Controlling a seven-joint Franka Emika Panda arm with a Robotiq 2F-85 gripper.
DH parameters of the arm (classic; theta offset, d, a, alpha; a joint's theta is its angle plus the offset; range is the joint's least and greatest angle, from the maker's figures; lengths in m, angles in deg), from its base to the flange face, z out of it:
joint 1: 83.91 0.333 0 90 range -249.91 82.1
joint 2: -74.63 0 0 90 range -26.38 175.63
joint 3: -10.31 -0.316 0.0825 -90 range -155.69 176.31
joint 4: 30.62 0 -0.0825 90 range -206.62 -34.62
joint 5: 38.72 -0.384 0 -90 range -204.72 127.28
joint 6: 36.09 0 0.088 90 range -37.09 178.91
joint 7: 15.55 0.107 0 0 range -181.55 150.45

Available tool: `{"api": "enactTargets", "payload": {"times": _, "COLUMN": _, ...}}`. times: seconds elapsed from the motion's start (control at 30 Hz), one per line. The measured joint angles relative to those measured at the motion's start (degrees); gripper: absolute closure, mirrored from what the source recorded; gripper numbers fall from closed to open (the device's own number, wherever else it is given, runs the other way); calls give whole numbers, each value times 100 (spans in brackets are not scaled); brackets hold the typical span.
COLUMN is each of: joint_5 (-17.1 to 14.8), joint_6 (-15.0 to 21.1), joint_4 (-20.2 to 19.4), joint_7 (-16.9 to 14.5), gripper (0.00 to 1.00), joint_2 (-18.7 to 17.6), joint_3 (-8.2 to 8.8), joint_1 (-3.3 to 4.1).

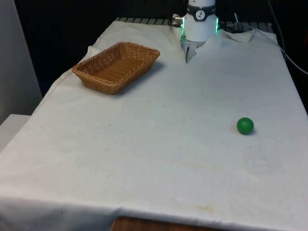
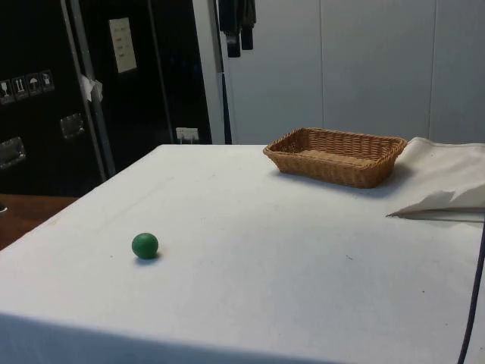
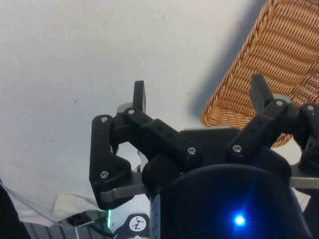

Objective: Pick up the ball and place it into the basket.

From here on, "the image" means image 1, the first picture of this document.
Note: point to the green ball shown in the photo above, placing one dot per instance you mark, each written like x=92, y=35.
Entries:
x=245, y=125

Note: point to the brown wicker basket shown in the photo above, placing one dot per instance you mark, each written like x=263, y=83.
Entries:
x=115, y=69

